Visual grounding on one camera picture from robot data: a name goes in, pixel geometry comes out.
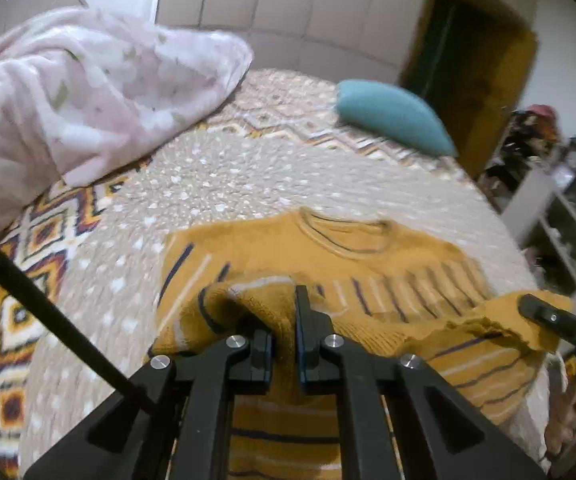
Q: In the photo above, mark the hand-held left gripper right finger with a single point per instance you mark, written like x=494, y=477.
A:
x=302, y=345

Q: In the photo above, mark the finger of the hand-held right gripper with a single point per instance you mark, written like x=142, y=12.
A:
x=552, y=316

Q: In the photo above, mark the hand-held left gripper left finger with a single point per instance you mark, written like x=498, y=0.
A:
x=264, y=360

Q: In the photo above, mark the yellow striped knit sweater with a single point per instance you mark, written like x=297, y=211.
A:
x=367, y=260

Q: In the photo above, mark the person's right hand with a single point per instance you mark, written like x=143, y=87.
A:
x=567, y=425

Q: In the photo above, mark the white cluttered shelf unit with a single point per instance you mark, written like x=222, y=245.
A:
x=552, y=200

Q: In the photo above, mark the patterned beige bedspread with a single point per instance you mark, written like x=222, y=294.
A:
x=228, y=180

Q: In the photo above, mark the brown wooden door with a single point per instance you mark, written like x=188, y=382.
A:
x=472, y=80

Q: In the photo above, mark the teal pillow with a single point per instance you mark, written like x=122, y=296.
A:
x=392, y=112

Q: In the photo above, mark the pink floral blanket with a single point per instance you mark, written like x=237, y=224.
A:
x=83, y=100

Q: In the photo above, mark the white wardrobe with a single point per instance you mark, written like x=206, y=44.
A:
x=293, y=5

